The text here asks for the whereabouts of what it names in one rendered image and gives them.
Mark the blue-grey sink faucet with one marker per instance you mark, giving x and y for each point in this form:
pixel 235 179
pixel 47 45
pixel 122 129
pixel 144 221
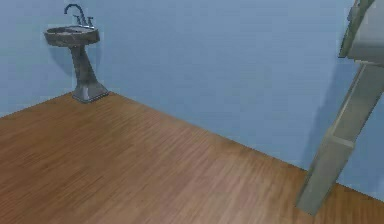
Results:
pixel 80 15

